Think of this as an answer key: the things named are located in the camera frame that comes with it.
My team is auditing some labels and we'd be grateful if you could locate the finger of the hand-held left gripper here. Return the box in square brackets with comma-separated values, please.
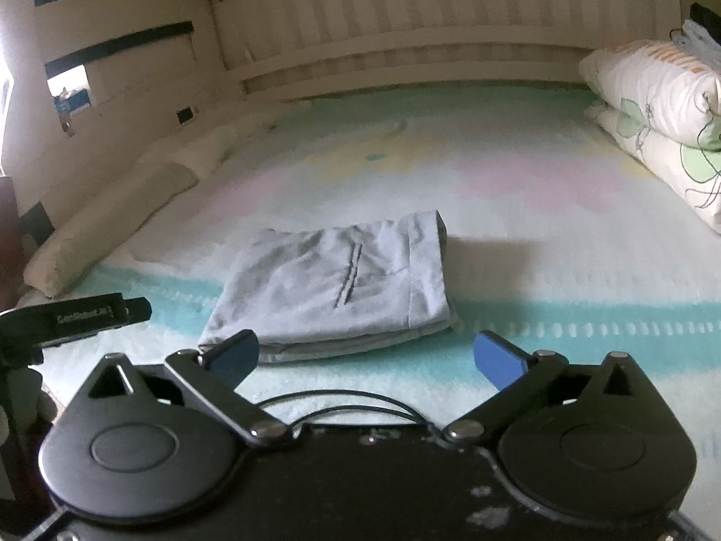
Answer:
[120, 298, 153, 326]

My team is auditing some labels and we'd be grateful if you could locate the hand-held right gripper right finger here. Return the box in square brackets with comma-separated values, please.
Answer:
[442, 330, 666, 444]

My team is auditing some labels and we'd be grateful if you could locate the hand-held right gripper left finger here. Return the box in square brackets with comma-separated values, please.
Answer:
[72, 328, 292, 448]

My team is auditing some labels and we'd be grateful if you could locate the dark wooden cabinet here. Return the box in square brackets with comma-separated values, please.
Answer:
[0, 177, 36, 310]

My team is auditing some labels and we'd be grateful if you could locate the long cream pillow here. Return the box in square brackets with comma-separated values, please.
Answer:
[23, 162, 199, 298]

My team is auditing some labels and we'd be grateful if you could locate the pastel printed bed sheet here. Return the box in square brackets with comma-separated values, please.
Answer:
[17, 87, 721, 463]

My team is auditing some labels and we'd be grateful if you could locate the small white pillow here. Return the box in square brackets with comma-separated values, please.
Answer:
[141, 124, 238, 177]

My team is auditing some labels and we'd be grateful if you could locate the small blue box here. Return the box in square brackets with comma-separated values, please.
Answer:
[55, 90, 92, 120]

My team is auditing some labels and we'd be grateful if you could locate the folded floral quilt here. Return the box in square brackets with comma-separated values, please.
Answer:
[579, 38, 721, 234]

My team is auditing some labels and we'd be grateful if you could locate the cream wooden bed headboard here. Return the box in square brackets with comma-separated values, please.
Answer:
[34, 0, 721, 142]

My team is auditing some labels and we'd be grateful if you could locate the light blue cloth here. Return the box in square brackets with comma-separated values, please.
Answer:
[670, 19, 721, 64]

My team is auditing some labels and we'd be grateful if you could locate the black cable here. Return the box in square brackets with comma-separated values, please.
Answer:
[256, 389, 432, 427]

